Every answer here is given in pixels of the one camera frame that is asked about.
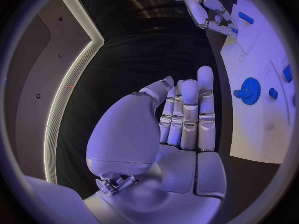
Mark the blue long cylinder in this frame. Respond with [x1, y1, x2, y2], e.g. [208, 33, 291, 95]
[237, 11, 254, 25]

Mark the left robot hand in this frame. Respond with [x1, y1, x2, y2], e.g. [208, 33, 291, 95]
[83, 65, 228, 224]

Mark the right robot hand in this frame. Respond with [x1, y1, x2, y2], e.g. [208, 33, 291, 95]
[163, 0, 239, 39]

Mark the white task board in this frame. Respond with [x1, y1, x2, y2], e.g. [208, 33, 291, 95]
[220, 0, 298, 165]

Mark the blue gear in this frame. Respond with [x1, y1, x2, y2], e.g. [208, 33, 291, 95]
[232, 77, 262, 106]

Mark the blue block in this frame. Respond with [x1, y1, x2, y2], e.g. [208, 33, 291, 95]
[282, 64, 294, 83]

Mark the blue short cylinder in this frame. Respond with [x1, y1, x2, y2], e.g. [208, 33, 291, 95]
[268, 87, 279, 100]

